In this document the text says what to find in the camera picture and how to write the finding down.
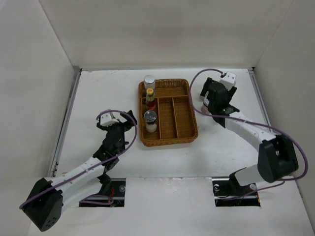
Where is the black top salt grinder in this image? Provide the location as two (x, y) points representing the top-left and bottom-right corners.
(144, 110), (157, 133)

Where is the red sauce bottle yellow cap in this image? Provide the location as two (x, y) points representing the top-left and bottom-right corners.
(146, 88), (156, 111)

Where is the blue label bead bottle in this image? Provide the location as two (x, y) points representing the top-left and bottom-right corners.
(144, 75), (156, 90)

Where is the satay sauce jar white lid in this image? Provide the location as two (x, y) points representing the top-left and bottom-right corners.
(201, 98), (209, 114)

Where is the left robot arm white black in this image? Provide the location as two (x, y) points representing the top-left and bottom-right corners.
(19, 110), (137, 232)

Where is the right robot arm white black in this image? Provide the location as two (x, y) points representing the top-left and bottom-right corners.
(200, 78), (299, 195)

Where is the brown wicker divided basket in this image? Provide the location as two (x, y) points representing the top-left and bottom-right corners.
(138, 79), (198, 147)

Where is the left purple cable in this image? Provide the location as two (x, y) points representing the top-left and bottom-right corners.
(19, 110), (138, 209)

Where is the purple cable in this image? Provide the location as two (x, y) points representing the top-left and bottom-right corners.
(189, 68), (310, 197)
(19, 110), (138, 209)

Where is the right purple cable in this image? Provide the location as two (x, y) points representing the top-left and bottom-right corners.
(189, 68), (310, 197)

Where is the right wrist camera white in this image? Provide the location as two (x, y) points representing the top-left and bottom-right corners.
(219, 72), (236, 90)

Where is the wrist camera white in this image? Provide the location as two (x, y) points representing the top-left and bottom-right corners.
(99, 112), (119, 127)
(219, 72), (236, 90)

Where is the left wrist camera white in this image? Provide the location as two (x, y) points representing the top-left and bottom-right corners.
(99, 112), (119, 127)

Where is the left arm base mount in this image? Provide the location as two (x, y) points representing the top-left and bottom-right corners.
(79, 178), (126, 207)

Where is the aluminium table edge rail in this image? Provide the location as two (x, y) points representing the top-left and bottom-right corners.
(47, 66), (82, 177)

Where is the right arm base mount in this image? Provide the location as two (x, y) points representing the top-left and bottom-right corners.
(212, 177), (260, 207)

